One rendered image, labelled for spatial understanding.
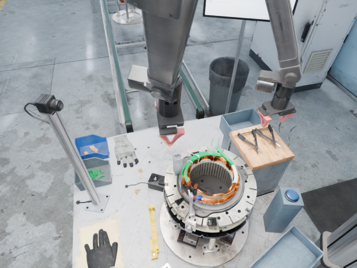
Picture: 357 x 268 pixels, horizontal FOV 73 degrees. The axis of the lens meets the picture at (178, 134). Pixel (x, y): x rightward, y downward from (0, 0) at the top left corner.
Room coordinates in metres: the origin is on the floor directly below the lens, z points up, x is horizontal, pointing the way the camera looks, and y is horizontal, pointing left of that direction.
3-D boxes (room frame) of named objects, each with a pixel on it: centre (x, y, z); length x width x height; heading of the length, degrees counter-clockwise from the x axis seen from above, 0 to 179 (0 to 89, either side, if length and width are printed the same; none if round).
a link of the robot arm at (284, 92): (0.69, -0.36, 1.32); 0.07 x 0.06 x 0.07; 69
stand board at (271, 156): (0.66, -0.34, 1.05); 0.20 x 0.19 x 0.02; 18
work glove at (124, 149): (0.85, 0.29, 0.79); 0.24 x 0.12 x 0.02; 16
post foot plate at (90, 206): (0.54, 0.38, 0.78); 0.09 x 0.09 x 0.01; 81
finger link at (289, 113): (0.70, -0.40, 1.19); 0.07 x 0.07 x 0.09; 18
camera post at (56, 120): (0.54, 0.38, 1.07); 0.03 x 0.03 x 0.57; 81
